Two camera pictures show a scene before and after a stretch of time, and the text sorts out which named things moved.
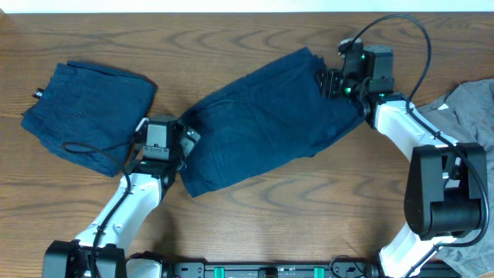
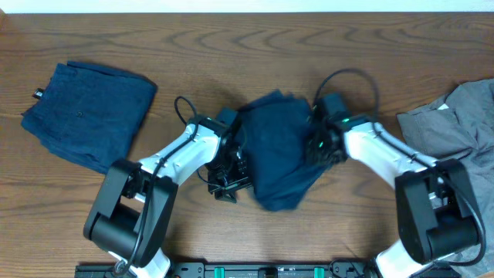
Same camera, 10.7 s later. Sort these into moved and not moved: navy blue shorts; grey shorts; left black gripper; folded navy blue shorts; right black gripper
Moved: left black gripper; right black gripper; navy blue shorts
Not moved: folded navy blue shorts; grey shorts
